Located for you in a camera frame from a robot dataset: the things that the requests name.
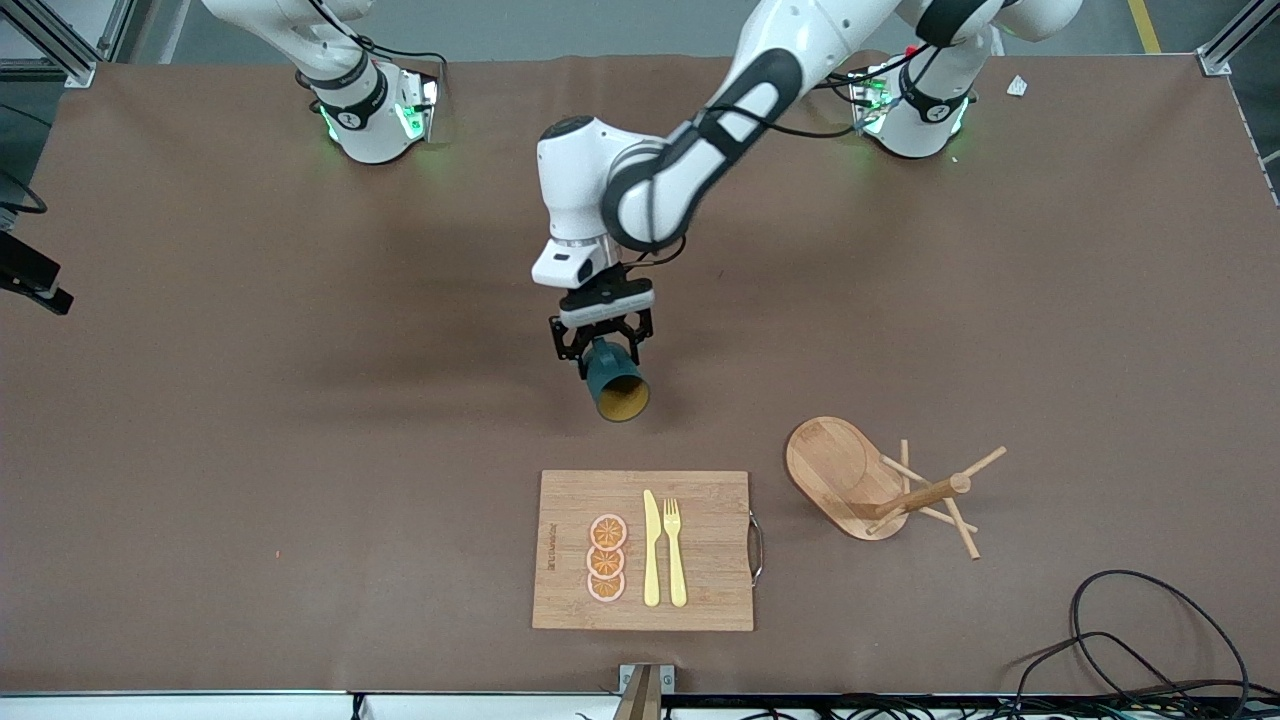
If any dark green cup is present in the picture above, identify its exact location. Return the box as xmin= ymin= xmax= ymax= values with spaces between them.
xmin=583 ymin=336 xmax=652 ymax=424

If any wooden cutting board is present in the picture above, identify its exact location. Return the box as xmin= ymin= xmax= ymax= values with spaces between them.
xmin=531 ymin=469 xmax=766 ymax=633

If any yellow plastic knife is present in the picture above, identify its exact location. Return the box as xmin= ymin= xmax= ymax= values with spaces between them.
xmin=642 ymin=489 xmax=663 ymax=609

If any wooden mug tree stand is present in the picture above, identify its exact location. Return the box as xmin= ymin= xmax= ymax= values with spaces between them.
xmin=785 ymin=416 xmax=1008 ymax=561

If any yellow plastic fork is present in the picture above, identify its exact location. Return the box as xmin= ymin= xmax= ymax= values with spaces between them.
xmin=663 ymin=498 xmax=689 ymax=609

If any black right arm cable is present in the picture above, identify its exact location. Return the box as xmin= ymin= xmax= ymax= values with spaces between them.
xmin=0 ymin=168 xmax=51 ymax=216

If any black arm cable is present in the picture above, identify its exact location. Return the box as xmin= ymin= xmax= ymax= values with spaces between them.
xmin=625 ymin=40 xmax=936 ymax=271
xmin=0 ymin=168 xmax=51 ymax=216

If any aluminium frame profile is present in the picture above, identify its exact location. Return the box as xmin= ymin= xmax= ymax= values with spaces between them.
xmin=1195 ymin=0 xmax=1280 ymax=77
xmin=0 ymin=0 xmax=136 ymax=89

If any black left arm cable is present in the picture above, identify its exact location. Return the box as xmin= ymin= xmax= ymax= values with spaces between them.
xmin=625 ymin=40 xmax=936 ymax=271

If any black left base cable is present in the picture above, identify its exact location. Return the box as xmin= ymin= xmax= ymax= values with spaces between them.
xmin=815 ymin=68 xmax=881 ymax=103

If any black base cable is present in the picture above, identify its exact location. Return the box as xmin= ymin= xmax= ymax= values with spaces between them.
xmin=305 ymin=0 xmax=448 ymax=71
xmin=815 ymin=68 xmax=881 ymax=103

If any black right base cable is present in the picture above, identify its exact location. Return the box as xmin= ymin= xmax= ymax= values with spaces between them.
xmin=305 ymin=0 xmax=448 ymax=71

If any metal bracket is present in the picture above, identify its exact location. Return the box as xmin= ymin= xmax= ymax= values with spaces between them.
xmin=617 ymin=663 xmax=677 ymax=720

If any black looped cable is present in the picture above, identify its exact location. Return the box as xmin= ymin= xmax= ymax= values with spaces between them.
xmin=1068 ymin=569 xmax=1251 ymax=701

